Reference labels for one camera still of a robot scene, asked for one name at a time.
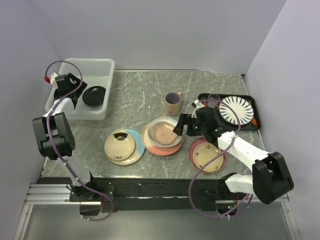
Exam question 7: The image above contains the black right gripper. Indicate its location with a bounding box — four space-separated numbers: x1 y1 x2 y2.
173 113 207 137

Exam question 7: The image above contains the white grey rimmed plate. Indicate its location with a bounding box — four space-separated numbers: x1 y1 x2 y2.
146 117 184 149

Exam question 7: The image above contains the black glossy plate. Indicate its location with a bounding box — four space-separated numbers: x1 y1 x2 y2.
82 86 106 107

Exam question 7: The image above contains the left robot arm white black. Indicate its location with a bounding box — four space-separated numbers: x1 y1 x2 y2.
32 73 100 201

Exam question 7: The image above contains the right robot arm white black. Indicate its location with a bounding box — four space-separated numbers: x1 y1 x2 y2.
173 107 295 205

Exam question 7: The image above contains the translucent white plastic bin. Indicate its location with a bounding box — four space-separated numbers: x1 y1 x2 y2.
45 58 115 121

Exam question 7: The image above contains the pink scalloped plate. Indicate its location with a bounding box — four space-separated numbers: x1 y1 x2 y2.
188 136 227 174

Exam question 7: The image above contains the pink beige mug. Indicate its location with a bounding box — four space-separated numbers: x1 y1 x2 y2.
164 92 183 117

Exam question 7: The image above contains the beige flower plate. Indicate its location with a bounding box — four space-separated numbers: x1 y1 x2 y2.
192 143 226 173

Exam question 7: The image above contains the beige pink branch plate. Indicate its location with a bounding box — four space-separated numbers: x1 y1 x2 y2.
141 125 185 156

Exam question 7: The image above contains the small clear glass cup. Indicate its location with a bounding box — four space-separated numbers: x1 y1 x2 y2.
207 93 220 109

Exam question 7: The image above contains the black serving tray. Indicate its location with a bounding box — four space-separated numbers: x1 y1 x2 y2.
197 92 262 132

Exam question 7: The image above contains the beige blue large plate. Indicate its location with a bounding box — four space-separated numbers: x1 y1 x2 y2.
106 127 145 166

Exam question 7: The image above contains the white blue striped plate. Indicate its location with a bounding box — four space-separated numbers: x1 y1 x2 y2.
218 96 254 125

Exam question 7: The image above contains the orange utensil on tray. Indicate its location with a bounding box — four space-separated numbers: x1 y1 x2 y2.
251 117 258 126

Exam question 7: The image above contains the small beige black-stroke plate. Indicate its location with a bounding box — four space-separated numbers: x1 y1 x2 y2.
104 128 135 161

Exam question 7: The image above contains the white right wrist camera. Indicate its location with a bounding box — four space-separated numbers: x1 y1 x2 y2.
191 100 205 118

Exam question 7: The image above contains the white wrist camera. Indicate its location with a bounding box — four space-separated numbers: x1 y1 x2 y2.
44 72 59 88
191 100 205 118

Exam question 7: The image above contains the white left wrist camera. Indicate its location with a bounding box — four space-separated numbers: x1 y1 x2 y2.
44 72 59 88

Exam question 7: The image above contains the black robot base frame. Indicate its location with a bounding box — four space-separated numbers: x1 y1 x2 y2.
69 178 245 213

